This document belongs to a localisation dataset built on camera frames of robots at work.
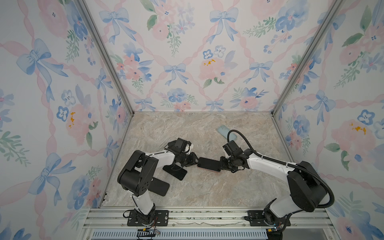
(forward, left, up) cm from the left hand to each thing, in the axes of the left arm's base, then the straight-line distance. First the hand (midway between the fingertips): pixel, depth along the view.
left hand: (199, 161), depth 91 cm
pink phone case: (-4, -5, -2) cm, 7 cm away
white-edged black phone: (-9, +13, +7) cm, 17 cm away
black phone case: (-14, +23, -6) cm, 28 cm away
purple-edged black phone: (+1, -6, -5) cm, 8 cm away
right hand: (-3, -12, 0) cm, 12 cm away
